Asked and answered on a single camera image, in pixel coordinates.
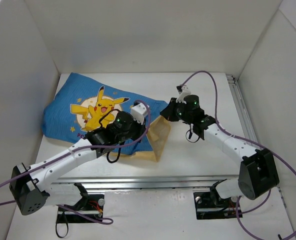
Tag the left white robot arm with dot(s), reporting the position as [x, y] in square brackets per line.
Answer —
[35, 186]

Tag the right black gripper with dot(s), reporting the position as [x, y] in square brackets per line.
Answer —
[170, 111]

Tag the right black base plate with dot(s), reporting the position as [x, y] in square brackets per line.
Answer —
[206, 209]

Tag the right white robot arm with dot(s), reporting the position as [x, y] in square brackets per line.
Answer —
[257, 169]

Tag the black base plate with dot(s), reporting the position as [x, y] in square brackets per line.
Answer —
[93, 209]
[206, 209]

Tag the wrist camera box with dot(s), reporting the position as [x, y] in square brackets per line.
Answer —
[183, 91]
[139, 112]

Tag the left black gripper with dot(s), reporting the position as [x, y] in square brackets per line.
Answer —
[140, 128]

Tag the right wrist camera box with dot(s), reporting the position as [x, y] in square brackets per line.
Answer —
[183, 91]

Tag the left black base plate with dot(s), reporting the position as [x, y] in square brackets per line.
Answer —
[93, 209]

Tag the aluminium frame rail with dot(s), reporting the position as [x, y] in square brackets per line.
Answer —
[182, 163]

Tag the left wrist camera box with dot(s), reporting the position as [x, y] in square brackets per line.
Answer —
[139, 112]

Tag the blue yellow cartoon pillowcase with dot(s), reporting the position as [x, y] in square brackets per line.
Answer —
[84, 104]

